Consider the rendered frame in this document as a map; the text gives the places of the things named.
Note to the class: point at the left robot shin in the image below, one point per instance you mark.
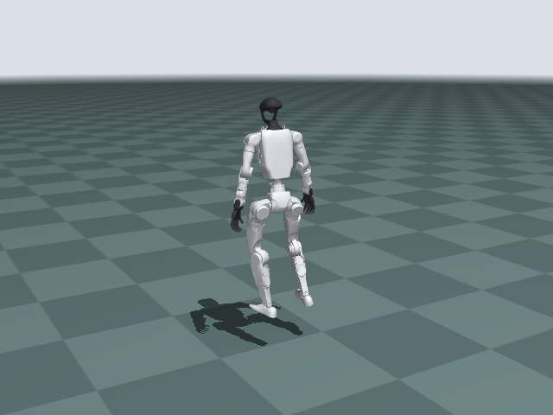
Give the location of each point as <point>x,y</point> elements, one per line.
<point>261,275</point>

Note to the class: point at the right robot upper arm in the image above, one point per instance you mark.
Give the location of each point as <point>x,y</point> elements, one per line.
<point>300,151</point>

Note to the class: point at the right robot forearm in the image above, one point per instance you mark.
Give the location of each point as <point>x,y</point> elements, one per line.
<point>306,180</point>

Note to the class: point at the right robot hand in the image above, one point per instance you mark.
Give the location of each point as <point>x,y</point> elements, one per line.
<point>308,199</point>

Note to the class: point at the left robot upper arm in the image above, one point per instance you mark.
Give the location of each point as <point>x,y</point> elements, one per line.
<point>251,141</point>

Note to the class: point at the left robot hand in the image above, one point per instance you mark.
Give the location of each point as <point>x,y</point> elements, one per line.
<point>236,216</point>

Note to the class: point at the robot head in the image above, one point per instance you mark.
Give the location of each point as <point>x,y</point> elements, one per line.
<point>271,105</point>

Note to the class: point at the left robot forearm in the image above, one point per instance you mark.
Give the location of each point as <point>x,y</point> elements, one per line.
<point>241,189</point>

